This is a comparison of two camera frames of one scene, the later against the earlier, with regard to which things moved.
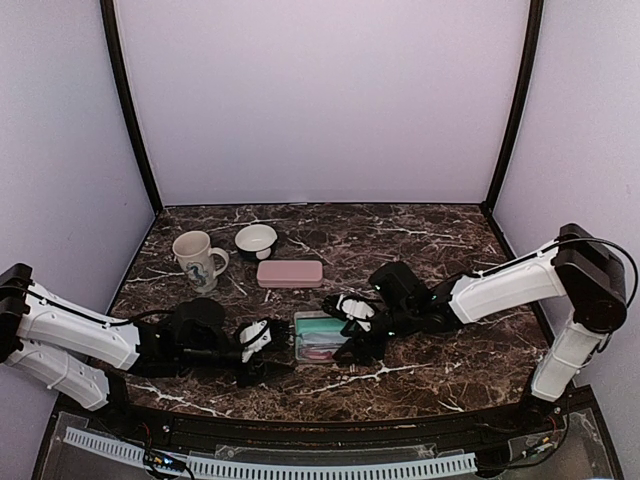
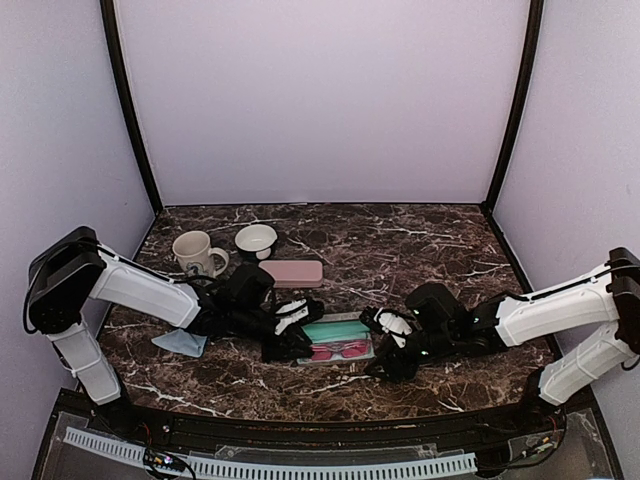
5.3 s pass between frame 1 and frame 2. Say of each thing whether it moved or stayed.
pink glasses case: stayed
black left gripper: moved
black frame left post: stayed
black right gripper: moved
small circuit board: stayed
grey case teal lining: stayed
